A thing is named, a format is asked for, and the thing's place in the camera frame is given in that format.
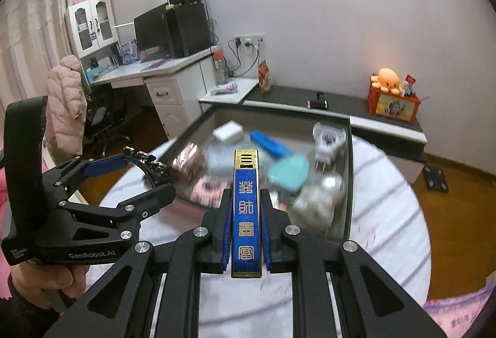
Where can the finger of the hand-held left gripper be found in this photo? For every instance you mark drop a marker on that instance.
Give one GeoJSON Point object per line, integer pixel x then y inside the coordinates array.
{"type": "Point", "coordinates": [104, 165]}
{"type": "Point", "coordinates": [155, 198]}

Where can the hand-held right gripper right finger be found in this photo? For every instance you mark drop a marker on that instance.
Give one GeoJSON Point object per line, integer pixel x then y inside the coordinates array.
{"type": "Point", "coordinates": [266, 229]}

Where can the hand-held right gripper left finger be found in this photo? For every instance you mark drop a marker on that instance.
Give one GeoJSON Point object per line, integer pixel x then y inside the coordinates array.
{"type": "Point", "coordinates": [224, 229]}

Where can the blue gold rectangular box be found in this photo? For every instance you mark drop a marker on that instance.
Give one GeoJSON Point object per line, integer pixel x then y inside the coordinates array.
{"type": "Point", "coordinates": [247, 206]}

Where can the black beaded headband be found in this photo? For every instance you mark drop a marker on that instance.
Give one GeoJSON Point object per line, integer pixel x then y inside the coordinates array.
{"type": "Point", "coordinates": [153, 167]}

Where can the grey storage box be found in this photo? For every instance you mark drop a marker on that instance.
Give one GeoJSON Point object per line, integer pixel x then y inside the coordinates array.
{"type": "Point", "coordinates": [271, 125]}

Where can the person's left forearm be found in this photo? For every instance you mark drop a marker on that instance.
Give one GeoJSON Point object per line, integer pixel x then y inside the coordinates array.
{"type": "Point", "coordinates": [27, 320]}

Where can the person's left hand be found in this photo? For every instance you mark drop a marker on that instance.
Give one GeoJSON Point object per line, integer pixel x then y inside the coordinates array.
{"type": "Point", "coordinates": [42, 283]}

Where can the black office chair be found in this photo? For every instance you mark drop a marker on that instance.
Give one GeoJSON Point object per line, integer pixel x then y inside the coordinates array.
{"type": "Point", "coordinates": [104, 117]}

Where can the brown patterned pouch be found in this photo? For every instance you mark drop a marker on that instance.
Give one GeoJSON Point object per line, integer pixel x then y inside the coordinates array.
{"type": "Point", "coordinates": [190, 161]}

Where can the teal case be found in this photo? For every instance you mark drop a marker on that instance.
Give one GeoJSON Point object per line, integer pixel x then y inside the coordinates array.
{"type": "Point", "coordinates": [288, 171]}

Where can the pink puffer jacket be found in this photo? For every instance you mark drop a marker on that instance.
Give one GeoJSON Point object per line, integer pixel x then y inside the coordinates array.
{"type": "Point", "coordinates": [66, 101]}

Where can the blue plastic bar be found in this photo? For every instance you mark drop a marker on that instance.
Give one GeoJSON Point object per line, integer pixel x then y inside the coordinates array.
{"type": "Point", "coordinates": [267, 142]}

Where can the white charger block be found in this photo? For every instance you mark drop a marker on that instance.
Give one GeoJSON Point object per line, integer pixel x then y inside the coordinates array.
{"type": "Point", "coordinates": [228, 132]}

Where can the white desk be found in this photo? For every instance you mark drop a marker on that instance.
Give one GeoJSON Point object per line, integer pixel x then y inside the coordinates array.
{"type": "Point", "coordinates": [178, 90]}

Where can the white plug adapter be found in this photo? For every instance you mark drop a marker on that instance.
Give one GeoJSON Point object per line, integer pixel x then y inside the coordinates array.
{"type": "Point", "coordinates": [327, 142]}

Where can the blue white carton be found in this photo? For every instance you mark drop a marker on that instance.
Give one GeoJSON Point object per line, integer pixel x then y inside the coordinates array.
{"type": "Point", "coordinates": [128, 51]}

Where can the white striped duvet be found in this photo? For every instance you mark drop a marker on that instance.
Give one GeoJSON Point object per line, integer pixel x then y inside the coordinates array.
{"type": "Point", "coordinates": [387, 206]}

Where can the pink white packet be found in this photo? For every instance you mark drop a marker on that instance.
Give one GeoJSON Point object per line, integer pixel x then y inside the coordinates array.
{"type": "Point", "coordinates": [224, 89]}

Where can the white nightstand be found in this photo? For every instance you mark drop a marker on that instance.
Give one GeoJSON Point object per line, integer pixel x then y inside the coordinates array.
{"type": "Point", "coordinates": [232, 94]}

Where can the black cylindrical device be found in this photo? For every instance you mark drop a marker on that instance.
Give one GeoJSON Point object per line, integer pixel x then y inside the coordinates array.
{"type": "Point", "coordinates": [317, 103]}

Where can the white glass-door cabinet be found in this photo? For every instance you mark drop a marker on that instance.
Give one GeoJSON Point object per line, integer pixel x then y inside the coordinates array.
{"type": "Point", "coordinates": [91, 28]}

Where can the beige curtain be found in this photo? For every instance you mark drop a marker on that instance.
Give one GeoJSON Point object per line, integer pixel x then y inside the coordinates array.
{"type": "Point", "coordinates": [27, 43]}

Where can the clear jar with red lid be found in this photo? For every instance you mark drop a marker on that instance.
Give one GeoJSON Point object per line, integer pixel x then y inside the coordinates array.
{"type": "Point", "coordinates": [220, 69]}

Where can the black monitor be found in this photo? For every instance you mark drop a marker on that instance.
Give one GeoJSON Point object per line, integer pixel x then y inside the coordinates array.
{"type": "Point", "coordinates": [151, 28]}

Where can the orange snack bag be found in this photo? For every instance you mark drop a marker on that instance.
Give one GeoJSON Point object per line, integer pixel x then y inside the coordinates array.
{"type": "Point", "coordinates": [264, 78]}

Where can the low cabinet with dark top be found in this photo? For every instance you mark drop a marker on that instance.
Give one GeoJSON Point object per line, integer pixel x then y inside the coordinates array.
{"type": "Point", "coordinates": [348, 101]}

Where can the black computer tower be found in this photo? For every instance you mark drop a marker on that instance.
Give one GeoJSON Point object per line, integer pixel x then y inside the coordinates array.
{"type": "Point", "coordinates": [188, 30]}

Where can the red printed box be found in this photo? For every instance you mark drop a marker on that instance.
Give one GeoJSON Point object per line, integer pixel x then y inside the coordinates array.
{"type": "Point", "coordinates": [393, 107]}

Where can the black floor scale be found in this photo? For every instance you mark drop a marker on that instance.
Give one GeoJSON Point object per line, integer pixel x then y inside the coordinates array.
{"type": "Point", "coordinates": [436, 179]}

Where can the orange octopus plush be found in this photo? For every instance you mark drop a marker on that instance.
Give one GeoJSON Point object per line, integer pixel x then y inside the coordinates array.
{"type": "Point", "coordinates": [387, 80]}

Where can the red white cards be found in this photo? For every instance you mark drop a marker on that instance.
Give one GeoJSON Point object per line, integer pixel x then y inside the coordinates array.
{"type": "Point", "coordinates": [409, 84]}

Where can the pink printed blanket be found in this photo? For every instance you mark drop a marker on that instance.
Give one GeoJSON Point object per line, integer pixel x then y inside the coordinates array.
{"type": "Point", "coordinates": [453, 314]}

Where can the white wall power strip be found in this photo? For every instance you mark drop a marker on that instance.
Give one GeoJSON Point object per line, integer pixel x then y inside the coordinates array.
{"type": "Point", "coordinates": [250, 39]}

